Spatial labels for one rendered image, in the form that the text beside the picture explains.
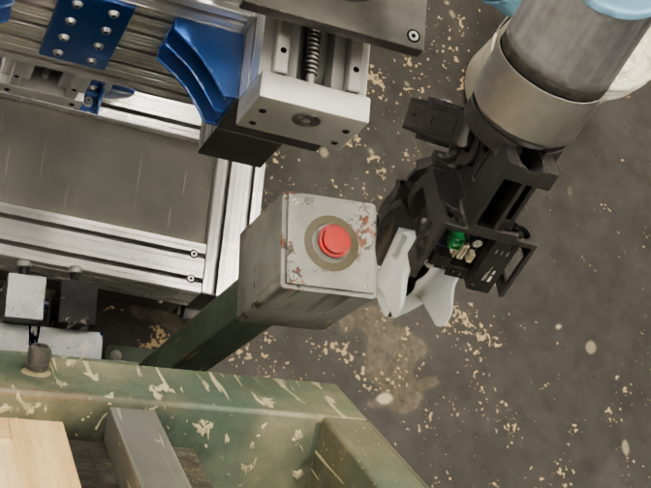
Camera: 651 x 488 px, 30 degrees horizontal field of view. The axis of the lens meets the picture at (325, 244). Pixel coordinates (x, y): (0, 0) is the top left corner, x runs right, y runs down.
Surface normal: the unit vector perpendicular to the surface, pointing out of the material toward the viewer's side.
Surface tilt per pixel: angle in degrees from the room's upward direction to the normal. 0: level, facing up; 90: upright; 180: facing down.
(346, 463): 90
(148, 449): 59
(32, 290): 0
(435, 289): 85
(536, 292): 0
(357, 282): 0
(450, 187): 28
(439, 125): 87
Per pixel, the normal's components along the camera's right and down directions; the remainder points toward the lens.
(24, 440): 0.20, -0.96
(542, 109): -0.13, 0.62
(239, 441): 0.31, 0.25
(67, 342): 0.37, -0.29
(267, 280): -0.93, -0.13
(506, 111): -0.58, 0.35
